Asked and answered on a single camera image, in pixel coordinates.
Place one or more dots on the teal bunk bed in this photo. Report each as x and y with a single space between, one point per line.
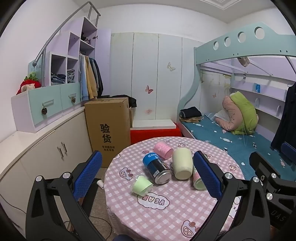
231 44

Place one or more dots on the strawberry plush toy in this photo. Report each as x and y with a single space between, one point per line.
27 84

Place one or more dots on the beige hanging item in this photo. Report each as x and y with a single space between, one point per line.
244 61

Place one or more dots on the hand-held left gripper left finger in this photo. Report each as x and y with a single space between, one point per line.
89 171

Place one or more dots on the small white cup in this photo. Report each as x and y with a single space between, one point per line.
100 184

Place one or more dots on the pink checkered tablecloth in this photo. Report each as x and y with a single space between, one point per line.
173 208

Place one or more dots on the purple stair cabinet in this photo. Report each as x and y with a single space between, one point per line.
46 109

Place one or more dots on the butterfly sticker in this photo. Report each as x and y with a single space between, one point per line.
171 66
149 89

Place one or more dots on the tall cardboard box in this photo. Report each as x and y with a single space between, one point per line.
106 129

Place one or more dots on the small light green cup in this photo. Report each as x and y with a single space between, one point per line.
141 185

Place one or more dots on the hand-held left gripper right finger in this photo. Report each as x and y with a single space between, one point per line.
207 173

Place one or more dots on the dark hanging garment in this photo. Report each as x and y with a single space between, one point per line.
285 115

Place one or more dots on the teal printed bed sheet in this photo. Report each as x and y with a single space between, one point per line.
226 148

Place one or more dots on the green and pink rolled quilt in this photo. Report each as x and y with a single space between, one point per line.
242 111

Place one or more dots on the hanging clothes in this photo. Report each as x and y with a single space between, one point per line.
90 78

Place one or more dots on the red box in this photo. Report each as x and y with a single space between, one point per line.
155 135

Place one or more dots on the white wardrobe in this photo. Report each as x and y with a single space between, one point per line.
150 69

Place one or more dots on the black clothes pile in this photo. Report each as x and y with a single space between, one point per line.
131 100

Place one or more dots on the blue and black can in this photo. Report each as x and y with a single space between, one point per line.
156 165

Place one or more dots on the pink and green patterned cup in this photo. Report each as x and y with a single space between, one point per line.
197 180

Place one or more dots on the folded dark clothes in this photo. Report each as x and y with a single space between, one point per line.
190 113

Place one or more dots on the cream cup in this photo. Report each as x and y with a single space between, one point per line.
182 162

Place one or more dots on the white board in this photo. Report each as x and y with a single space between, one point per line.
153 124

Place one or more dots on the folded jeans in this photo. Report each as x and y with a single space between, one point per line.
62 77

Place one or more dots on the grey handrail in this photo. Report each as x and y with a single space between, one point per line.
49 40

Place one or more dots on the small blue item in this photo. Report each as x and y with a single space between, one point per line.
257 87

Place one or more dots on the cream low cabinet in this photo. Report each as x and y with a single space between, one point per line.
46 148

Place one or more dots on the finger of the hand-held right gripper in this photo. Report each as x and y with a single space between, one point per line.
289 149
260 162

